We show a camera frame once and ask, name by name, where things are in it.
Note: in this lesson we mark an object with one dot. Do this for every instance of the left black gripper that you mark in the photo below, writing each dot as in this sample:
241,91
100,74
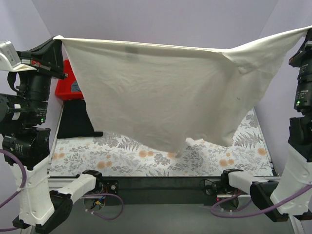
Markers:
42,69

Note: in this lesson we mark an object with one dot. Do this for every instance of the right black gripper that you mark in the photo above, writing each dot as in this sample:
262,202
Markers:
300,60

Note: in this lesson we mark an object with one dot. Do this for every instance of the cream white t shirt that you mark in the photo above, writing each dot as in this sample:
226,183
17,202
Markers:
160,95

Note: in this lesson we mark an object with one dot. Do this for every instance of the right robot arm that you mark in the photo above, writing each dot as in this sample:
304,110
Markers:
291,194

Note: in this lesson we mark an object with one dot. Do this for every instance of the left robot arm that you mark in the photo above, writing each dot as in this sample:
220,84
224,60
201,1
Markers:
25,143

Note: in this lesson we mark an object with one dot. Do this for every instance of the red plastic bin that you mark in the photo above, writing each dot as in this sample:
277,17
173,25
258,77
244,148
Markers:
64,87

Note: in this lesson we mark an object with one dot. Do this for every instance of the blue grey t shirt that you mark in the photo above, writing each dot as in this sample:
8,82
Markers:
75,87

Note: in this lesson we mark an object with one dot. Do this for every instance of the folded black t shirt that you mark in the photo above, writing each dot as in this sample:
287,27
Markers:
75,121

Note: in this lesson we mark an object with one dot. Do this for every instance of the floral patterned table mat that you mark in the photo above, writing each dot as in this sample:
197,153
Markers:
117,155

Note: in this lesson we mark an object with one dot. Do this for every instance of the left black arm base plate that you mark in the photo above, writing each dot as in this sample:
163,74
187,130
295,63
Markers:
108,186

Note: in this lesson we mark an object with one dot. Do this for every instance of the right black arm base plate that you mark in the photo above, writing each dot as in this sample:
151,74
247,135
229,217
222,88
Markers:
209,187

